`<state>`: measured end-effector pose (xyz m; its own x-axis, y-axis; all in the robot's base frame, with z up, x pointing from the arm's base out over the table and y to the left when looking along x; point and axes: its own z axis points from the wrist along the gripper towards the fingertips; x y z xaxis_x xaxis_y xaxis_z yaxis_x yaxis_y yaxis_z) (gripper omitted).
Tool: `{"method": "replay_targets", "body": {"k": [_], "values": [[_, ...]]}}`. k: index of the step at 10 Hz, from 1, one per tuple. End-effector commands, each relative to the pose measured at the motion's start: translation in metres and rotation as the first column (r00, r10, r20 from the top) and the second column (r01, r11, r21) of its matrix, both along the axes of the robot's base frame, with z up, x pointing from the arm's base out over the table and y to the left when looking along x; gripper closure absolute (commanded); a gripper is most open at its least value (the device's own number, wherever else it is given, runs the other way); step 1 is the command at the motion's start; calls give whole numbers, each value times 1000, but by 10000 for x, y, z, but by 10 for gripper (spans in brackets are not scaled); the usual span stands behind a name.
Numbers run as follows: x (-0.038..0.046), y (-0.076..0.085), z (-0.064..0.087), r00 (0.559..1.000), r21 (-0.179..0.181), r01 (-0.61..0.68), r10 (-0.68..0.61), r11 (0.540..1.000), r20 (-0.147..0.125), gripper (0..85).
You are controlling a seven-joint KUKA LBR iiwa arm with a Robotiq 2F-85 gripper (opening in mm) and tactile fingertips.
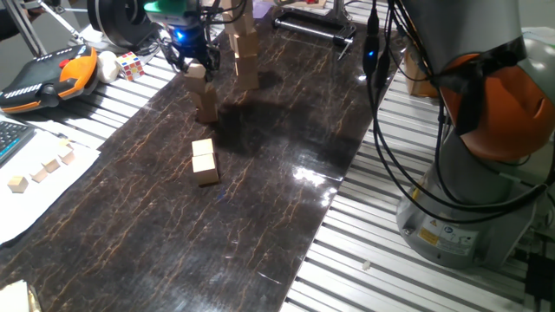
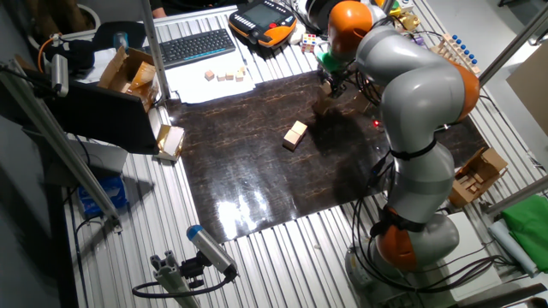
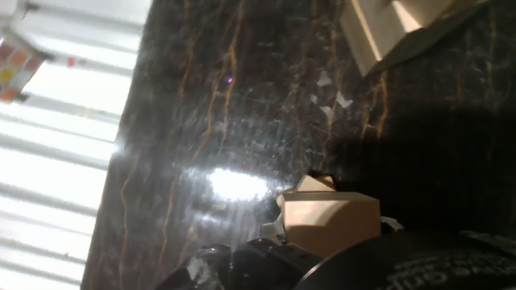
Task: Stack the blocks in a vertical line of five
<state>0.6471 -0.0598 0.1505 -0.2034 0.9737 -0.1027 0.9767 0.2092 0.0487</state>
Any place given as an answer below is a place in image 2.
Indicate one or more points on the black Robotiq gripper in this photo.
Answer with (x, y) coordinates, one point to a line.
(340, 79)

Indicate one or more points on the black sleeved forearm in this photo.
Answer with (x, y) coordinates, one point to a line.
(157, 3)

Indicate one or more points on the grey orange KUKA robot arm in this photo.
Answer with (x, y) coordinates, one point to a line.
(419, 85)

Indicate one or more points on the operator hand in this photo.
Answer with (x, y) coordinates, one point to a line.
(159, 13)

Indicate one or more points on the colourful Rubik's cube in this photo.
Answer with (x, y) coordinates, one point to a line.
(308, 43)

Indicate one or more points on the white rounded object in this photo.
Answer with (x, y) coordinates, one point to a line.
(296, 36)

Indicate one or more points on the black filament spool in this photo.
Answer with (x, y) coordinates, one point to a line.
(317, 13)

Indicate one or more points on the black orange teach pendant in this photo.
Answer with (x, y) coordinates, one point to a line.
(261, 19)

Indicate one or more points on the purple plastic object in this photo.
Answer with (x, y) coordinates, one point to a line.
(418, 40)

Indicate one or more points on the yellow green emergency button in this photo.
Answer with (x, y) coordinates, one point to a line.
(394, 9)

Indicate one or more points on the golden metal object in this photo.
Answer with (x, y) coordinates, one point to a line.
(406, 20)

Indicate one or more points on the small white box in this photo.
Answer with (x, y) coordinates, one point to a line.
(406, 4)

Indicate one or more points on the dark marble pattern mat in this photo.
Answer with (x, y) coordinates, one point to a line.
(257, 179)

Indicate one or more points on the white paper sheet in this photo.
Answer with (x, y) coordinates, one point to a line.
(205, 92)

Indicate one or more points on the wooden rack with blue caps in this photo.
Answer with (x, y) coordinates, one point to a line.
(458, 53)

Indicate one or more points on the black computer keyboard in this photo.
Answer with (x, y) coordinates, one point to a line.
(192, 47)

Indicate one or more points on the white gold foil box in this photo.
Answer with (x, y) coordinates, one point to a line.
(170, 141)

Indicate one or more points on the cardboard box with wooden pieces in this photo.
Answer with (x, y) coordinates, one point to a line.
(475, 177)

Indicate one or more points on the brown cardboard panel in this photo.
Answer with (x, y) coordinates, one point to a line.
(531, 90)

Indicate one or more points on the open brown cardboard box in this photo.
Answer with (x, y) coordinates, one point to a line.
(128, 77)

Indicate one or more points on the white base board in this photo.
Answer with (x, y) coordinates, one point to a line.
(475, 239)

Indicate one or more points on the blue translucent cup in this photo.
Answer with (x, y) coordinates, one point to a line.
(121, 40)

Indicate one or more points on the black flat panel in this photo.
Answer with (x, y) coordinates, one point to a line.
(98, 115)

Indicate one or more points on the grey flat box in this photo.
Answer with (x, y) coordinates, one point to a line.
(100, 156)

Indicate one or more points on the white rolled sheet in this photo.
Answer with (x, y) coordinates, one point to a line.
(511, 248)

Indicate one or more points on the green cloth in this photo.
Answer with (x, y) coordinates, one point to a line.
(528, 231)

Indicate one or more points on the black fabric bag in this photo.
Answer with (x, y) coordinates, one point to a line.
(85, 47)

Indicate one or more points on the short aluminium profile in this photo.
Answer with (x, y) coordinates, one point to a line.
(171, 278)

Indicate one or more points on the blue plastic packet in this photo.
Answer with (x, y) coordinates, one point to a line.
(103, 194)

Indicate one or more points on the black flat bar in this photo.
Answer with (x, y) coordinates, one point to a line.
(501, 295)

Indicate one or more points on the green wrist mount adapter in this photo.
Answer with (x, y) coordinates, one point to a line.
(329, 62)

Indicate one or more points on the aluminium frame post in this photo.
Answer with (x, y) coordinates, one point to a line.
(154, 51)
(387, 5)
(509, 47)

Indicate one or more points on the silver camera with blue cap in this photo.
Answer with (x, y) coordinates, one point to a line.
(210, 248)

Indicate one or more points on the aluminium frame beam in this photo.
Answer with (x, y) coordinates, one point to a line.
(64, 149)
(518, 194)

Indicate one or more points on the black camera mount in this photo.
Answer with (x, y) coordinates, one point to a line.
(192, 269)

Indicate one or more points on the silver depth camera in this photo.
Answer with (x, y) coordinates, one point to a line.
(60, 75)

